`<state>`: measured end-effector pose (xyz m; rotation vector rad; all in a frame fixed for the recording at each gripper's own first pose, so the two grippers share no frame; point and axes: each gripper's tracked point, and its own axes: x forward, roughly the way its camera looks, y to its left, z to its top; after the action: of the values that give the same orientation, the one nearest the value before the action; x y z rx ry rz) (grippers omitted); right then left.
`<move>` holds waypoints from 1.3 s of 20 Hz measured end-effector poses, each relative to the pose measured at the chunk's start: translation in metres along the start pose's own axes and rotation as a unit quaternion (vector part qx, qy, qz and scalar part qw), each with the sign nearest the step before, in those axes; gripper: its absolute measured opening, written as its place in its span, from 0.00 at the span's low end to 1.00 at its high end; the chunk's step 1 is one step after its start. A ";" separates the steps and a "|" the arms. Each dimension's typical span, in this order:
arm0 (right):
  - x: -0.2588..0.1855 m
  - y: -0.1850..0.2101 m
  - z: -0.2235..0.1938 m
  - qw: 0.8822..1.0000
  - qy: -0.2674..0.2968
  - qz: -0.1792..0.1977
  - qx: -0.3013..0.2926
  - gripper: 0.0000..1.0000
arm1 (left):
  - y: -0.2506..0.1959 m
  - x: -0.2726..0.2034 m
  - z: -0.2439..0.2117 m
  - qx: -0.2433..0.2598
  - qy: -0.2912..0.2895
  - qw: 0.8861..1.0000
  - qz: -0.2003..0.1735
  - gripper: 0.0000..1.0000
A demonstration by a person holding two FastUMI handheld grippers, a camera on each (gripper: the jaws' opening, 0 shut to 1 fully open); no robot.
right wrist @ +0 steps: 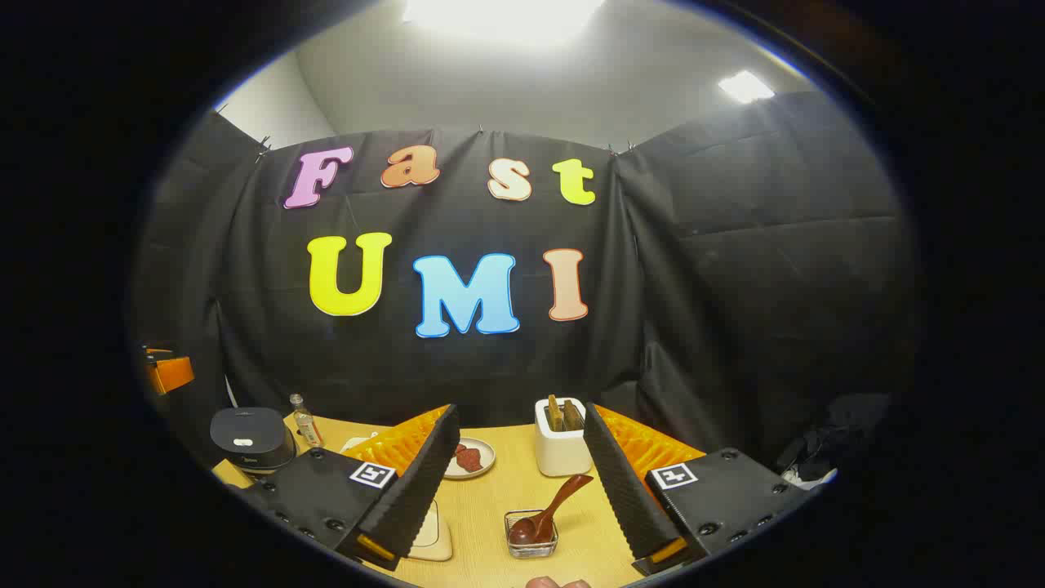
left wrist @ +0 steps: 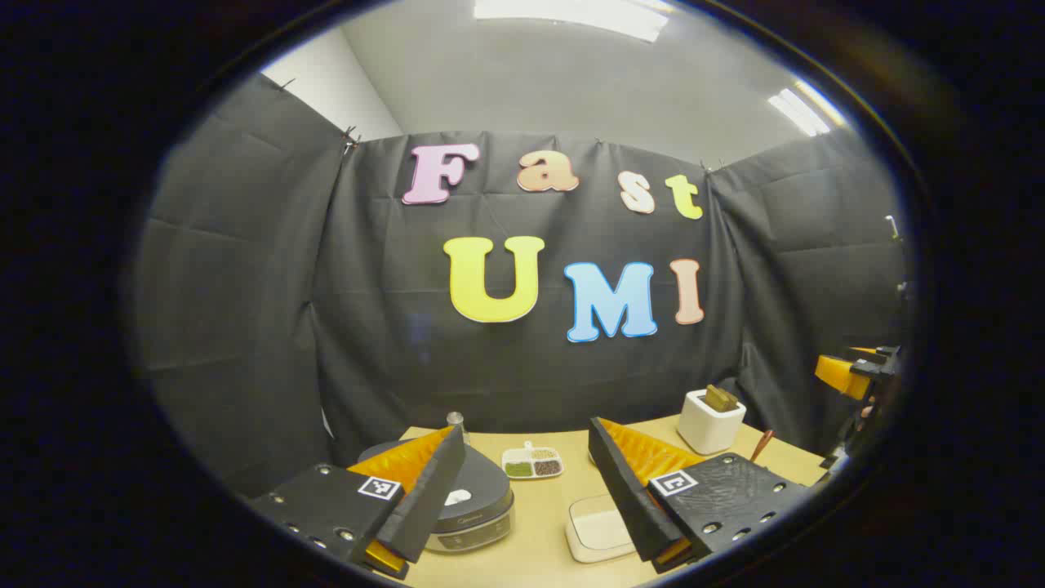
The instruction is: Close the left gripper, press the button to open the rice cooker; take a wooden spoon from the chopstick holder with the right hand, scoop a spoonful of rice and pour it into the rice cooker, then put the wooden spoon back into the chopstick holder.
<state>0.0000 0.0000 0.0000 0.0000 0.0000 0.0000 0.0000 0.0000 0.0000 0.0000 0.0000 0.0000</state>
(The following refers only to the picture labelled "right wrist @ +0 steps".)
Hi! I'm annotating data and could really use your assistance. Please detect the dark cloth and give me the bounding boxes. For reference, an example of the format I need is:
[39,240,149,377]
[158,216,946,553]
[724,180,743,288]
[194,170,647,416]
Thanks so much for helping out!
[776,394,892,483]

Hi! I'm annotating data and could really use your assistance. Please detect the white chopstick holder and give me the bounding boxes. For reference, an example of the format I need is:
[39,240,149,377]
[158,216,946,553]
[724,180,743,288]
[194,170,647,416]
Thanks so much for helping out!
[535,398,594,478]

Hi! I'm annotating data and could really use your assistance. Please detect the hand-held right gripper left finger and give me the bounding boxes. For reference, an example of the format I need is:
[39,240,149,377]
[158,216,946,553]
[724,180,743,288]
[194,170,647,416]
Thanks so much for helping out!
[241,403,462,572]

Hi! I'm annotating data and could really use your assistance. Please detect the small clear glass container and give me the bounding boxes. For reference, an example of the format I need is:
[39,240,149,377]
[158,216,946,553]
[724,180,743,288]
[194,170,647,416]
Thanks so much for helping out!
[504,510,560,559]

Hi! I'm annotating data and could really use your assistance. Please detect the small ceiling light panel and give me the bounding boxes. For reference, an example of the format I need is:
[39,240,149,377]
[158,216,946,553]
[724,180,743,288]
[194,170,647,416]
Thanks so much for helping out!
[717,69,776,105]

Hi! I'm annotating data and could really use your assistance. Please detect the small clear glass bottle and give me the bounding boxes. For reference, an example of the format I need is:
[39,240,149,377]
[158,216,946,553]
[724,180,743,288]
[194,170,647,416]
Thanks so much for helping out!
[290,394,325,448]

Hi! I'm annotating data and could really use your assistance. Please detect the white rice tray clear lid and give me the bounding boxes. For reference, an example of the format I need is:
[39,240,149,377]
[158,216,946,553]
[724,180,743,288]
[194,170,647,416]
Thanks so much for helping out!
[408,498,454,563]

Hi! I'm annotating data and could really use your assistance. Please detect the large ceiling light panel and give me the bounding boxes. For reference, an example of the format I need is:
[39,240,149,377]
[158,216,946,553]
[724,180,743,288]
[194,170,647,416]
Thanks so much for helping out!
[400,0,609,46]

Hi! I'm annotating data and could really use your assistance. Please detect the round white plate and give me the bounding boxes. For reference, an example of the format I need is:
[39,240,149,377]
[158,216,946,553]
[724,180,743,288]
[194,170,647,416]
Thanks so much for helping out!
[443,437,497,480]

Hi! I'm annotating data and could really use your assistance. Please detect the brown wooden spoon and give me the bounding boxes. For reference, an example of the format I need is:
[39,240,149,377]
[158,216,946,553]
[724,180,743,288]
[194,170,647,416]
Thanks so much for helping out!
[508,474,595,546]

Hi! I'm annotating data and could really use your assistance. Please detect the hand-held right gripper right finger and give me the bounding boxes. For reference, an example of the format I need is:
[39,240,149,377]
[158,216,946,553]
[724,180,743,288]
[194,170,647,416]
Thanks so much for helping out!
[582,402,811,577]

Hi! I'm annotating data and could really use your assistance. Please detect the black backdrop cloth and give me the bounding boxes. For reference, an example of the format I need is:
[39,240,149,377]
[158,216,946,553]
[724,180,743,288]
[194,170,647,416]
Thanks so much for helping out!
[131,90,923,491]

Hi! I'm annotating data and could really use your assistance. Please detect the dark grey rice cooker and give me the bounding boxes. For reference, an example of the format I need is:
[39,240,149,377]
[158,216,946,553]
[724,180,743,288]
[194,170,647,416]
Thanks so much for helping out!
[210,407,299,474]

